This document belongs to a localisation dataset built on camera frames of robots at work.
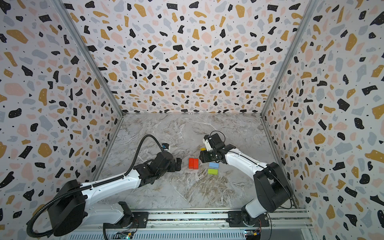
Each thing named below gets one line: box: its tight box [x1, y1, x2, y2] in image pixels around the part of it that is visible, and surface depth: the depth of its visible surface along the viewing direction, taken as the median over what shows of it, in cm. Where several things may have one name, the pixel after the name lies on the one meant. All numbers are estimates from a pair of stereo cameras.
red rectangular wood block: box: [188, 158, 194, 169], surface depth 94 cm
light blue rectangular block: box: [208, 162, 220, 169], surface depth 94 cm
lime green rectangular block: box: [207, 168, 219, 175], surface depth 92 cm
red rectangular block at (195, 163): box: [193, 158, 199, 170], surface depth 94 cm
